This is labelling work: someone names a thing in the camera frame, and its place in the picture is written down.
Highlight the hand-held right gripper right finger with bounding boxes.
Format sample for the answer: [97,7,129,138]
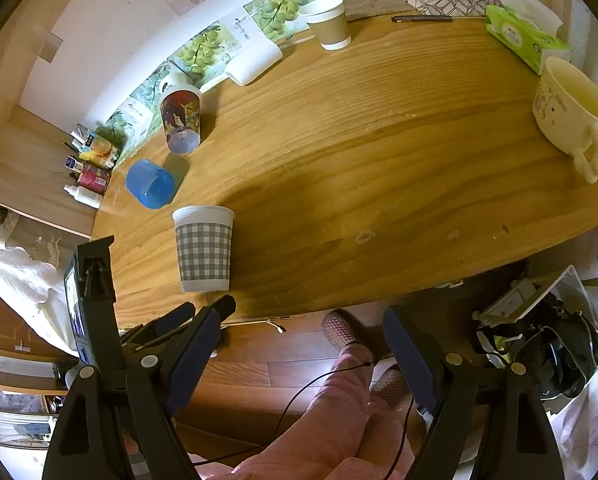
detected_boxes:
[382,305,568,480]

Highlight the pink trousers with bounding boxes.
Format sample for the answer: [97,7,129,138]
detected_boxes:
[189,342,420,480]

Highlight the grape print poster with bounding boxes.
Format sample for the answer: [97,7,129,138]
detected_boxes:
[106,0,330,142]

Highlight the pink knit slipper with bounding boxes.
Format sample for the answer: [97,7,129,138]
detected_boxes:
[371,364,410,407]
[321,309,378,362]

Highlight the thin black cable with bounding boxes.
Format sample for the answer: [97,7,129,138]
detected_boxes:
[193,360,376,467]

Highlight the white squeeze bottle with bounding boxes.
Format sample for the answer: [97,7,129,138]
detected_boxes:
[63,184,102,209]

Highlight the white crumpled cloth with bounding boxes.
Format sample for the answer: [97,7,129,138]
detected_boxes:
[0,209,82,357]

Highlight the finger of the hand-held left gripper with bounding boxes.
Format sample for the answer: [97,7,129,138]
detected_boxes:
[194,294,238,322]
[121,301,197,354]

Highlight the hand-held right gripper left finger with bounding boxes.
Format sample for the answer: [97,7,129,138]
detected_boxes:
[41,307,224,480]

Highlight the white open box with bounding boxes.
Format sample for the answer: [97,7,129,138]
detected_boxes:
[473,266,582,328]

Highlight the grey checked paper cup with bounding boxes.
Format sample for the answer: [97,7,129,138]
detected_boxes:
[173,205,236,293]

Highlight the yellow small toy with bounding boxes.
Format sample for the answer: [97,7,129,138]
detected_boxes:
[86,137,118,167]

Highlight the cream ceramic mug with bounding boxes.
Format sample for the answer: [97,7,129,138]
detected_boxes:
[532,56,598,184]

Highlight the brown sleeved paper cup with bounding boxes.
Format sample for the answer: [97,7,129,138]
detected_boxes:
[298,0,352,51]

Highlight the green tissue box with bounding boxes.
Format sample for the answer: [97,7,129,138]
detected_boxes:
[485,0,572,76]

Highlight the black handbag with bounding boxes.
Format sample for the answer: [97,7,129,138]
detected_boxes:
[515,296,598,402]

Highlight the floral print cloth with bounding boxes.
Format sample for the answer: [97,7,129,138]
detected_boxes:
[543,227,598,480]

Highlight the pink small box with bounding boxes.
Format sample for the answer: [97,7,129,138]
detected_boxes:
[78,164,112,195]

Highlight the dark patterned paper cup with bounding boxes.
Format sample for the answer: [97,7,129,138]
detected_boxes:
[159,85,202,155]

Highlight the blue plastic cup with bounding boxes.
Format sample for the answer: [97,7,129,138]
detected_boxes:
[126,159,175,210]

